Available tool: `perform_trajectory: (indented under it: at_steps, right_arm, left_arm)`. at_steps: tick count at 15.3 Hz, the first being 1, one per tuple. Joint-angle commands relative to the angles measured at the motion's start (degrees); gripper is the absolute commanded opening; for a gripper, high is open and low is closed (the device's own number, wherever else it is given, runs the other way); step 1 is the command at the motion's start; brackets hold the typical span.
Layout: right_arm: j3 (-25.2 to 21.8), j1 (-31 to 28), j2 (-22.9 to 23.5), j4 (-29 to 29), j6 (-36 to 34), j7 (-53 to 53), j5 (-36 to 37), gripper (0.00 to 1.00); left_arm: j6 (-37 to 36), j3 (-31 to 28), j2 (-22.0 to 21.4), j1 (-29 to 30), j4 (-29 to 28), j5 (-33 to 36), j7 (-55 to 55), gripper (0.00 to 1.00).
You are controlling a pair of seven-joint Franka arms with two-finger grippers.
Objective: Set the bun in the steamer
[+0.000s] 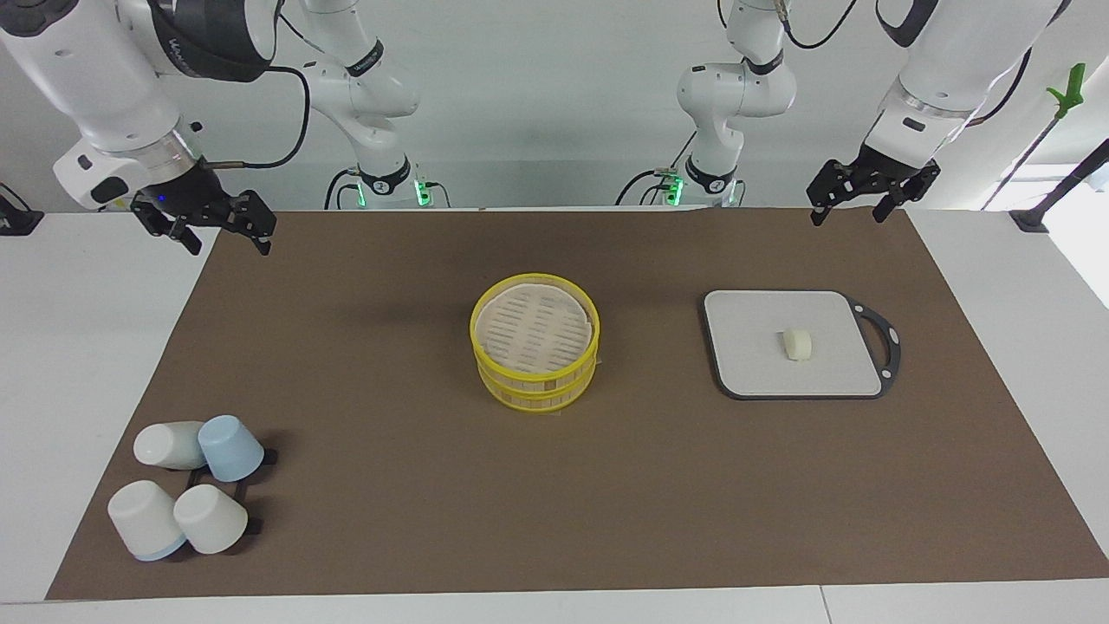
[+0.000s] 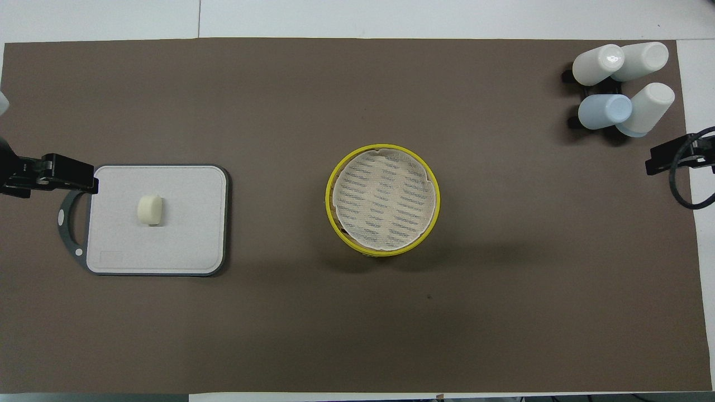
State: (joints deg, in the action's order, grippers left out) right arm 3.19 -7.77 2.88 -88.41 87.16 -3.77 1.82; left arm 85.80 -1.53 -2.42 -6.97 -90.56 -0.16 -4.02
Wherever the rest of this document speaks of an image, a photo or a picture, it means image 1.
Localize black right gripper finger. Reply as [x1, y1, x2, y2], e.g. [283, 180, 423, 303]
[131, 198, 203, 256]
[227, 191, 278, 256]

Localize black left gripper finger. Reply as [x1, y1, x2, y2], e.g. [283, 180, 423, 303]
[807, 160, 854, 226]
[873, 163, 941, 224]

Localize yellow bamboo steamer lid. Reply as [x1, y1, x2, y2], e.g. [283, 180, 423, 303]
[470, 274, 600, 388]

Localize white steamer liner paper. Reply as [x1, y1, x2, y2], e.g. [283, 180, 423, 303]
[477, 283, 594, 363]

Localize yellow-rimmed bamboo steamer tier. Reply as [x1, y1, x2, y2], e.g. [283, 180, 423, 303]
[478, 360, 599, 414]

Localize thin metal rod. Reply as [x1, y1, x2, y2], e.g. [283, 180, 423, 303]
[982, 113, 1062, 211]

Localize grey cutting board black rim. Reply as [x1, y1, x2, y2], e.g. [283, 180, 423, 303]
[700, 289, 902, 400]

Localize green clamp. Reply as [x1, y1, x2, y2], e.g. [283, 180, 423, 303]
[1046, 62, 1086, 120]

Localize light blue cup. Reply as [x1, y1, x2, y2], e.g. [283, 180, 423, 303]
[198, 415, 265, 483]

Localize black cup rack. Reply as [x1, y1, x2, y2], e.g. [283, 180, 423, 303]
[186, 448, 278, 538]

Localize white cup with blue rim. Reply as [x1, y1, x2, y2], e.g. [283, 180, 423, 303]
[107, 480, 187, 562]

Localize brown table mat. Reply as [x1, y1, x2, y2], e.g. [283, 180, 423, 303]
[45, 208, 1109, 601]

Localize black base cables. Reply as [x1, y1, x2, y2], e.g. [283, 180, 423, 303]
[615, 130, 698, 207]
[325, 166, 361, 211]

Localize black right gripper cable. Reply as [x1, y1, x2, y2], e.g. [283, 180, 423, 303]
[212, 65, 311, 170]

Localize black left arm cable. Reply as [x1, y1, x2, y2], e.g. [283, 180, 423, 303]
[966, 48, 1034, 129]

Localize black clamp mount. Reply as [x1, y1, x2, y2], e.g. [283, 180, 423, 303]
[0, 182, 44, 237]

